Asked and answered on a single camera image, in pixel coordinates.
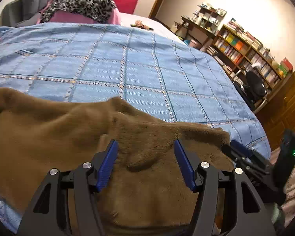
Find small toy on bed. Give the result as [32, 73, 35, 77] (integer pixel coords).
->
[130, 20, 154, 31]

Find pink pillow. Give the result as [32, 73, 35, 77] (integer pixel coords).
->
[36, 7, 122, 26]

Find leopard print blanket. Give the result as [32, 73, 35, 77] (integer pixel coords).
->
[40, 0, 120, 25]

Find grey padded headboard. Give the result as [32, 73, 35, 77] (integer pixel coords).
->
[1, 0, 51, 28]

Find black office chair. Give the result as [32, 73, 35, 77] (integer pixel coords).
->
[232, 71, 268, 112]

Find blue patterned bedspread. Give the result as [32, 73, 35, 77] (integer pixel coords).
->
[0, 23, 270, 158]

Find wooden bookshelf with books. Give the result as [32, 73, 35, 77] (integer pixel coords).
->
[210, 20, 289, 92]

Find wooden desk with shelf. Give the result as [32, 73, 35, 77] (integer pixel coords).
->
[173, 3, 227, 50]

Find brown fleece pants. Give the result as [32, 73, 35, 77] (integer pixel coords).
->
[0, 88, 233, 235]

